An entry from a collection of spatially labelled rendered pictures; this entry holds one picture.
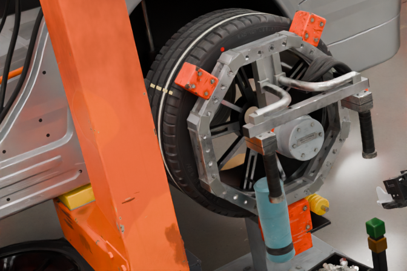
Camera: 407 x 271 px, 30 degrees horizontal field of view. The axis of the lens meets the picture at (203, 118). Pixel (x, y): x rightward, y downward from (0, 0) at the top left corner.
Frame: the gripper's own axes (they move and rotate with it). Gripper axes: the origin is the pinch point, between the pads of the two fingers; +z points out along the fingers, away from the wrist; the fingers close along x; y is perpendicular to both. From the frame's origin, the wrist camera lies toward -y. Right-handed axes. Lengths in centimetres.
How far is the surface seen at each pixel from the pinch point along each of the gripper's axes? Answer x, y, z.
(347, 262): 13.0, -11.3, 8.2
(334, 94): -2.8, 32.9, 3.2
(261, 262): 8, -12, 67
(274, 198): 24.3, 13.6, 11.4
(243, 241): -22, -14, 131
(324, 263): 18.2, -9.0, 11.5
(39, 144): 64, 56, 62
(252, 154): 8.3, 25.2, 40.5
